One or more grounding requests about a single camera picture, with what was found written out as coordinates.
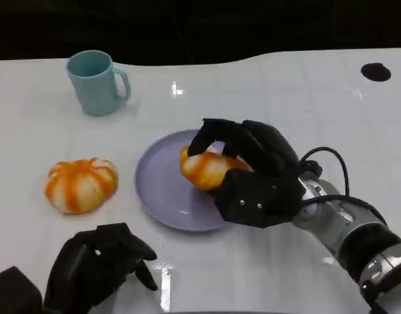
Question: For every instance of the pale green mug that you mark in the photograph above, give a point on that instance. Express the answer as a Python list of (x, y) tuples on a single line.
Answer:
[(95, 85)]

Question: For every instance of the lilac plate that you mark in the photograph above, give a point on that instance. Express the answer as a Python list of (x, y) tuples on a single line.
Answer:
[(161, 193)]

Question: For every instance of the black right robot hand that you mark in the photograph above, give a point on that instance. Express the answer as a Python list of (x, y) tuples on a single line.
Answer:
[(265, 183)]

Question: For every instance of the orange and white bread roll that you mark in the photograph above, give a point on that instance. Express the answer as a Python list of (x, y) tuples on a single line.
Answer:
[(203, 168), (80, 186)]

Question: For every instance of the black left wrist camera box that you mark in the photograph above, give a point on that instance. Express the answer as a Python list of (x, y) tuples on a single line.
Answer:
[(13, 292)]

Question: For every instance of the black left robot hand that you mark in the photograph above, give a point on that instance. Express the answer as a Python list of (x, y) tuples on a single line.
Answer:
[(85, 265)]

